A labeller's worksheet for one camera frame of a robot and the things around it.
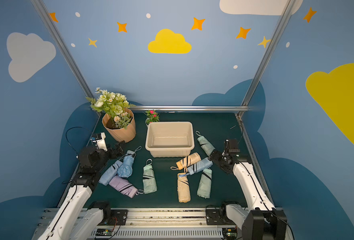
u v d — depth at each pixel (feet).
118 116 3.04
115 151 2.28
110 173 2.82
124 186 2.67
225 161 1.94
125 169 2.82
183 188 2.69
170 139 3.50
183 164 2.97
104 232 2.35
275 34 2.57
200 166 2.90
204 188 2.69
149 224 2.41
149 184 2.71
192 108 4.23
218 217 2.43
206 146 3.26
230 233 2.39
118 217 2.39
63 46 2.70
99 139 2.18
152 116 3.31
